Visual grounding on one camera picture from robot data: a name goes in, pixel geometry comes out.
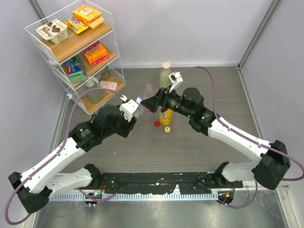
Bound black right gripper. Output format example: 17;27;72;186
141;85;193;119

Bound clear bottle red label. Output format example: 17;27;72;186
143;85;153;114

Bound yellow juice bottle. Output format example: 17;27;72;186
159;109;173;126

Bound red bottle cap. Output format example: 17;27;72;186
154;121;160;127

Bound yellow bottle cap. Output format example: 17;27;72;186
164;127;171;133

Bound white blue bottle cap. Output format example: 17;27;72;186
136;96;144;104

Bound clear bottle blue white label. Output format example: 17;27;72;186
133;102;145;119

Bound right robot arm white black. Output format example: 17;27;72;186
141;87;290;190

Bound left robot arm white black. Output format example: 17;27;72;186
9;100;138;214

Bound green lotion bottle beige cap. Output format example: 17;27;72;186
160;61;171;88

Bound green soap dispenser bottle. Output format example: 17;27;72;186
85;79;102;104

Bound clear bottle white cap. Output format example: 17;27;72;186
65;93;73;100

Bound pink white small packet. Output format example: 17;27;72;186
99;81;118;91

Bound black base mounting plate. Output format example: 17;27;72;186
74;171;244;194

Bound blue green sponge pack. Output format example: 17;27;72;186
65;54;87;84

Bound orange pink candy box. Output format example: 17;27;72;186
82;41;109;66

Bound yellow sponge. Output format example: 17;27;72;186
87;17;104;29

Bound yellow candy bag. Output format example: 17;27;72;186
64;17;88;34

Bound orange cracker box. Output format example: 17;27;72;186
73;5;102;23

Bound white chocolate pudding cup pack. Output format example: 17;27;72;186
36;19;68;45

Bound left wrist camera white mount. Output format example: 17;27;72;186
119;95;139;122

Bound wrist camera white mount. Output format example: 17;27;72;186
169;72;183;93
119;95;139;122

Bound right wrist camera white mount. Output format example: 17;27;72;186
169;72;183;93

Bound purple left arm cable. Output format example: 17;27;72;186
5;87;126;225

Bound white slotted cable duct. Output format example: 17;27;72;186
51;191;219;202

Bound white wire shelf rack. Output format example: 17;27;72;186
25;0;126;101

